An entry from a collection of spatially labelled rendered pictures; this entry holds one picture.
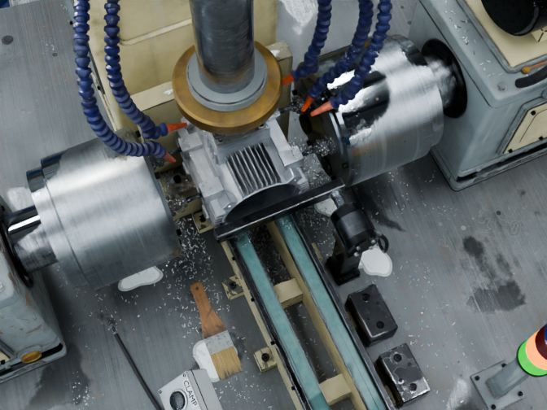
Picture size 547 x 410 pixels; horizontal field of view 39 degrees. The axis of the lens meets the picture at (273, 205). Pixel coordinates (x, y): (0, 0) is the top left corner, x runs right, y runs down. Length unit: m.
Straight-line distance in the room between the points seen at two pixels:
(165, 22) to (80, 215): 0.38
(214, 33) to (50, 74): 0.83
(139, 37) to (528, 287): 0.91
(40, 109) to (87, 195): 0.57
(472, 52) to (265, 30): 0.40
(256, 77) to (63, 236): 0.40
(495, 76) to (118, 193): 0.68
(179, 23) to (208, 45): 0.30
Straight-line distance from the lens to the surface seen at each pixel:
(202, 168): 1.39
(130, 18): 1.38
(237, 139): 1.33
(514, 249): 1.69
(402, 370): 1.49
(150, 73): 1.50
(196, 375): 1.26
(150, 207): 1.29
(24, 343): 1.48
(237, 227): 1.38
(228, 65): 1.17
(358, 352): 1.44
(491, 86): 1.42
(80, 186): 1.30
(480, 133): 1.52
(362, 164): 1.39
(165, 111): 1.40
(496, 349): 1.61
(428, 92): 1.42
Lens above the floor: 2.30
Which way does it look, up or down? 65 degrees down
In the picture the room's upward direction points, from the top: 2 degrees clockwise
